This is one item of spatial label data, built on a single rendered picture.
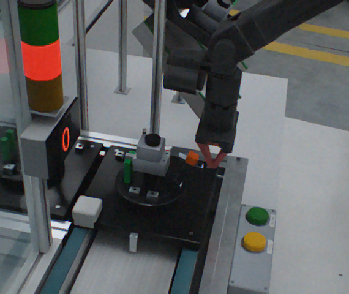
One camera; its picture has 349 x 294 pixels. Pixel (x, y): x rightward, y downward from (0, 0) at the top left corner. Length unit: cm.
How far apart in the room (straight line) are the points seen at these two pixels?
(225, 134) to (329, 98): 255
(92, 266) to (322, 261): 46
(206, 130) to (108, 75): 78
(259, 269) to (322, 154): 55
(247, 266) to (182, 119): 62
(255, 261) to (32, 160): 43
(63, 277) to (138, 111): 67
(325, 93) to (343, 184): 218
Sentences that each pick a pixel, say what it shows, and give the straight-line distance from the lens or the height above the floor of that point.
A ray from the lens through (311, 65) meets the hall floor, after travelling 382.
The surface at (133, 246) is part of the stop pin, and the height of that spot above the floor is 94.
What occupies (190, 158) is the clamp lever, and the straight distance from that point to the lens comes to 102.
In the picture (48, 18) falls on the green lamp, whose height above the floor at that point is 140.
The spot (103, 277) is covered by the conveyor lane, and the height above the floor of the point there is 92.
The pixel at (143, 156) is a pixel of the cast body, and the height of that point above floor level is 106.
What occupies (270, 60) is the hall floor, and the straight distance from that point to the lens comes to 380.
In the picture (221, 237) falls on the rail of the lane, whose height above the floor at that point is 95.
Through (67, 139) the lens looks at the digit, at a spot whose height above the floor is 120.
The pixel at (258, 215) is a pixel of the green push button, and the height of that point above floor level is 97.
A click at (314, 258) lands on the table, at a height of 86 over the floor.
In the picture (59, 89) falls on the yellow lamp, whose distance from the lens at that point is 78.
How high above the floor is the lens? 168
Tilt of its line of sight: 37 degrees down
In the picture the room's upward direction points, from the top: 4 degrees clockwise
